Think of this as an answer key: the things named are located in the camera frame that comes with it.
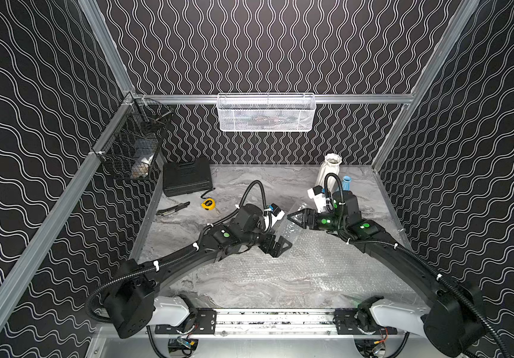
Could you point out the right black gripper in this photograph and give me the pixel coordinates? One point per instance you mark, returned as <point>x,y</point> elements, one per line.
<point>306,213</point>

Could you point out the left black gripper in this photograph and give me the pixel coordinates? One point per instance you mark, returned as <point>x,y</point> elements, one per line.
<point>267,241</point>

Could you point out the light blue ribbed vase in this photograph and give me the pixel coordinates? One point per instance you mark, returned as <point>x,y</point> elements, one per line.
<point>346,183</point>

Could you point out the white ribbed vase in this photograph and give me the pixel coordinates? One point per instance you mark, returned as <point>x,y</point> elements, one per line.
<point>331,164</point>

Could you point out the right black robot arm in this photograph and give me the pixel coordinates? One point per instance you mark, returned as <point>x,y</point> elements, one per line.
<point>456,318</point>

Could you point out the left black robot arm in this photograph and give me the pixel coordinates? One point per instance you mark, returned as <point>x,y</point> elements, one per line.
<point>128,301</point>

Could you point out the yellow tape measure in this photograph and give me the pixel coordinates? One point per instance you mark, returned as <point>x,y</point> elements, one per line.
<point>208,204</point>

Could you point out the black utility knife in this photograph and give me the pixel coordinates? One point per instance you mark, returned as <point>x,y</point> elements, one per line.
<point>174,209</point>

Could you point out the white mesh basket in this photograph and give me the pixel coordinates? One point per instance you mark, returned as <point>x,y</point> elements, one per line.
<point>266,112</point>

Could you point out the black plastic tool case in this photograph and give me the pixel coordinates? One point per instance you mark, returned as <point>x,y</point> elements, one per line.
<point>186,177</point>

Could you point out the wrapped item in black basket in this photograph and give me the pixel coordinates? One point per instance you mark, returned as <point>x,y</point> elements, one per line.
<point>145,150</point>

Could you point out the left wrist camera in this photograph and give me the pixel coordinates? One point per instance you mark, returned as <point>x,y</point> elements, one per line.
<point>250,217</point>

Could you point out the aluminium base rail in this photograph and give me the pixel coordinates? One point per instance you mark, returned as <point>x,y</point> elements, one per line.
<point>395,319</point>

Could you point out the black wire basket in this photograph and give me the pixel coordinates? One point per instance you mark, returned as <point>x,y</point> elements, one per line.
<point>141,118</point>

